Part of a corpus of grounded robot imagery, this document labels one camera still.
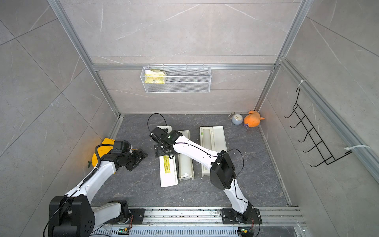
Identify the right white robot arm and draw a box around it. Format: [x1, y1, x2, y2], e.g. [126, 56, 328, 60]
[150, 127, 253, 224]

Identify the yellow plush toy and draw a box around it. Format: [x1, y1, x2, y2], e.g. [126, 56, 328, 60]
[88, 138, 115, 168]

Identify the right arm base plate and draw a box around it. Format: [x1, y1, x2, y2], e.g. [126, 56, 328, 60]
[221, 207, 263, 225]

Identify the white wire mesh basket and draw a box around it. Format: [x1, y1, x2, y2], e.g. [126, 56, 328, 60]
[140, 65, 212, 93]

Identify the black wire hook rack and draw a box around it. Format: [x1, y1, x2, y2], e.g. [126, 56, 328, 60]
[285, 87, 352, 168]

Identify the cream wrap dispenser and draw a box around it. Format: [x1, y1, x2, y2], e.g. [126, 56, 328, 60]
[199, 125, 228, 177]
[156, 125, 195, 188]

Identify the yellow packet in basket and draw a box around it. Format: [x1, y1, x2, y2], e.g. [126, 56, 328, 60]
[144, 69, 167, 84]

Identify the orange plush toy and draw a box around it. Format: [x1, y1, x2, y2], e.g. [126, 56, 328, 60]
[243, 111, 265, 128]

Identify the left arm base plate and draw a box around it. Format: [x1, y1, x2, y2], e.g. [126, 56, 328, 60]
[107, 208, 146, 225]

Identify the aluminium front rail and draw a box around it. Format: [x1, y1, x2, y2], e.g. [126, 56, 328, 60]
[59, 206, 306, 227]

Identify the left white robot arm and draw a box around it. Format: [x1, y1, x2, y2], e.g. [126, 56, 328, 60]
[42, 140, 148, 237]

